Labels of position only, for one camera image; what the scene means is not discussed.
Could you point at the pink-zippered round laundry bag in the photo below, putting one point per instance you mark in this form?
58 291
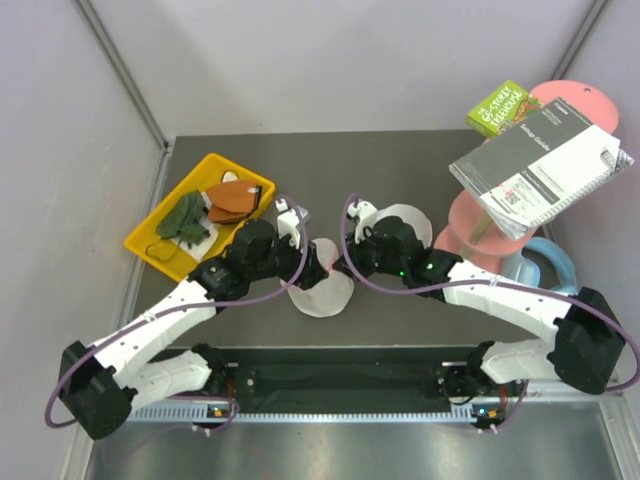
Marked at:
331 295

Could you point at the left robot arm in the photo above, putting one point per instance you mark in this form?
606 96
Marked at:
103 383

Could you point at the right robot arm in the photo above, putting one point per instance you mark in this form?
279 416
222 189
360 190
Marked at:
576 337

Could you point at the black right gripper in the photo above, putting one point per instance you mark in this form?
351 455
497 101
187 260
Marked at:
356 250

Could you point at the green treehouse book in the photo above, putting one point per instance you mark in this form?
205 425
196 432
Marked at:
507 105

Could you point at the pink tiered stand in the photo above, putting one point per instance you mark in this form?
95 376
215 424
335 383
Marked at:
470 232

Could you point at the yellow plastic tray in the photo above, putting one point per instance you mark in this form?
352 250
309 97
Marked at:
207 173

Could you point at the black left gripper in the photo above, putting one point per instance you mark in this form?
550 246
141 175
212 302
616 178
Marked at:
311 271

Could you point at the grey aluminium corner post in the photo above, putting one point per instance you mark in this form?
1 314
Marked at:
98 29

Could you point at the right aluminium corner post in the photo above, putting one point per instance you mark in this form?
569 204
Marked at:
594 14

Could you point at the green bra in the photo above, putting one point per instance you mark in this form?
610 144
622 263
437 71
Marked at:
182 224

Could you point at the white mesh laundry bag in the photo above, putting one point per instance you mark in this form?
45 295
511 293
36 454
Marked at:
415 218

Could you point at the grey setup guide booklet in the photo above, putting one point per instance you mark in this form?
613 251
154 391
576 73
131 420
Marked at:
536 169

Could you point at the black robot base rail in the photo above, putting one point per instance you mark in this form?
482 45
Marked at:
354 380

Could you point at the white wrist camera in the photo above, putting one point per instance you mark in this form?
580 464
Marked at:
289 222
362 212

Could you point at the orange bra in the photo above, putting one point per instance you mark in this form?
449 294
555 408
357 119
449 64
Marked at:
233 201

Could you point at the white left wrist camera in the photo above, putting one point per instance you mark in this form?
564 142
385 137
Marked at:
289 222

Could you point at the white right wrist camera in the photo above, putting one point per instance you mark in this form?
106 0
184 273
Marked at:
362 212

